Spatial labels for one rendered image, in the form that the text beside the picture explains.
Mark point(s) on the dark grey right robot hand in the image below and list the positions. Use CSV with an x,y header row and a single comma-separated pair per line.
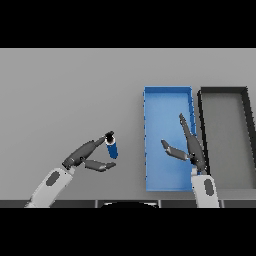
x,y
195,146

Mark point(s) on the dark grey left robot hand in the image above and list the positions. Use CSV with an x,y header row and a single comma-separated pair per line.
x,y
81,153

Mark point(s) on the blue pipe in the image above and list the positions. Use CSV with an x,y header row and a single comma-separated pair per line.
x,y
112,147

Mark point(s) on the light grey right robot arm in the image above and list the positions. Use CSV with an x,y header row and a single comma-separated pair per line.
x,y
205,190

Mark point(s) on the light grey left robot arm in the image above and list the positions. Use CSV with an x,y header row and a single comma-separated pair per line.
x,y
50,188

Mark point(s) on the blue bin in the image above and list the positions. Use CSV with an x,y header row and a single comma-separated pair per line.
x,y
166,140

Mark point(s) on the dark grey bin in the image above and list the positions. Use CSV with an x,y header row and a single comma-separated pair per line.
x,y
226,133

